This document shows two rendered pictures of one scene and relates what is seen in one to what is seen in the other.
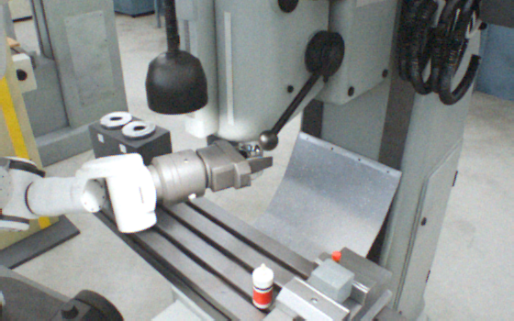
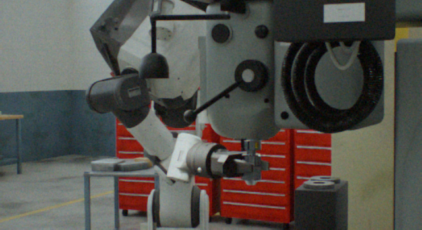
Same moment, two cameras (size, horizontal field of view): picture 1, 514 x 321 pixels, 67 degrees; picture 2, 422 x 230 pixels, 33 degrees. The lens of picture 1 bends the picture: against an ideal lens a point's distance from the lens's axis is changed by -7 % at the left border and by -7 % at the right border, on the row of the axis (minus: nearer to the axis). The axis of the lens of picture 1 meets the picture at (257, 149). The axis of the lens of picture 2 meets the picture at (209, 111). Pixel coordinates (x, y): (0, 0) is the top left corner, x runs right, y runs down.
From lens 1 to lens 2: 1.58 m
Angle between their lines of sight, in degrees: 75
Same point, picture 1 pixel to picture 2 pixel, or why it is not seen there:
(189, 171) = (202, 150)
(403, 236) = not seen: outside the picture
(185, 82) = (143, 63)
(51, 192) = not seen: hidden behind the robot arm
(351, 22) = (277, 57)
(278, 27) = (215, 52)
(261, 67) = (208, 76)
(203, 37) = (203, 58)
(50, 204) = not seen: hidden behind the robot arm
